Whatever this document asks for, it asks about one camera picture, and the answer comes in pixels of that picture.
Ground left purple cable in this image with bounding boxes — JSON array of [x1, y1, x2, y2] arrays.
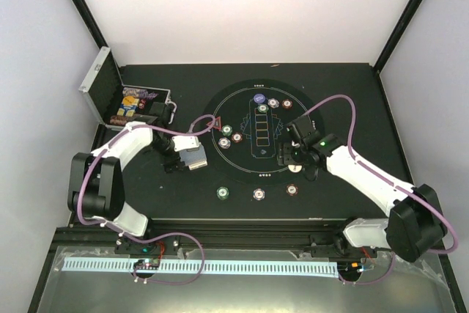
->
[[75, 114, 221, 285]]

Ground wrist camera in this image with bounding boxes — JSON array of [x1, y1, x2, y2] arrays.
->
[[171, 135, 200, 152], [287, 115, 320, 144]]

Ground black aluminium rail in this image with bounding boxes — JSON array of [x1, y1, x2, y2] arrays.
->
[[65, 217, 444, 259]]

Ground yellow blue card box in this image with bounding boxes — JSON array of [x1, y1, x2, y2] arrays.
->
[[117, 95, 140, 117]]

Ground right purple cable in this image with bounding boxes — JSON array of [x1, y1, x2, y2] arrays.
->
[[303, 94, 459, 287]]

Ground red triangular marker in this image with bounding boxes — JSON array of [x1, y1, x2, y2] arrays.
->
[[206, 116, 222, 131]]

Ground aluminium poker case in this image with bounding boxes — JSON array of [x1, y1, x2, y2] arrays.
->
[[79, 46, 177, 131]]

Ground blue playing card deck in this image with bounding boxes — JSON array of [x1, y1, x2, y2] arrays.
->
[[180, 145, 208, 171]]

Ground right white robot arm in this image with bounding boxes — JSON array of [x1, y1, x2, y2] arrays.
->
[[278, 134, 452, 262]]

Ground blue white poker chip stack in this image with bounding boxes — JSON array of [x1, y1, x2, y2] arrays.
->
[[253, 188, 265, 201]]

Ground round black poker mat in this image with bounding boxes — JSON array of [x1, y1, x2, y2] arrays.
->
[[200, 79, 314, 187]]

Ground purple chip row in case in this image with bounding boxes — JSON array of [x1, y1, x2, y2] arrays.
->
[[122, 86, 158, 100]]

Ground orange black poker chip stack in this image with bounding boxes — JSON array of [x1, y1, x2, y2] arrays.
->
[[286, 184, 298, 196]]

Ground purple cable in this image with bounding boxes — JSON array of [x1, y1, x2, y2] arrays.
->
[[303, 94, 459, 287], [75, 114, 221, 285]]

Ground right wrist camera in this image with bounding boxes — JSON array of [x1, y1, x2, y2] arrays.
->
[[287, 115, 320, 144]]

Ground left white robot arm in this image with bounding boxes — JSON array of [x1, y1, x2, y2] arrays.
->
[[67, 122, 187, 254]]

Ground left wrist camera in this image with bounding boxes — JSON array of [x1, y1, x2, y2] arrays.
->
[[171, 135, 200, 152]]

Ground white slotted cable duct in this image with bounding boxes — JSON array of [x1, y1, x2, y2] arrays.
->
[[62, 257, 339, 279]]

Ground green poker chip stack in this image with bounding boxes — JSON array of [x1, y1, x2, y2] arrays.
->
[[216, 186, 229, 200]]

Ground blue chips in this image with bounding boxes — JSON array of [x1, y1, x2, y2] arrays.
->
[[267, 98, 280, 108], [218, 137, 231, 149]]

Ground purple round button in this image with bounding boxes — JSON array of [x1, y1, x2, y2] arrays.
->
[[253, 93, 266, 104]]

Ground brown chip row in case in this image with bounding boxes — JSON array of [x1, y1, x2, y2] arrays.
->
[[110, 115, 132, 127]]

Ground white dealer button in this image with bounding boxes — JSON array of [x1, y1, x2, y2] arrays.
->
[[288, 165, 303, 173]]

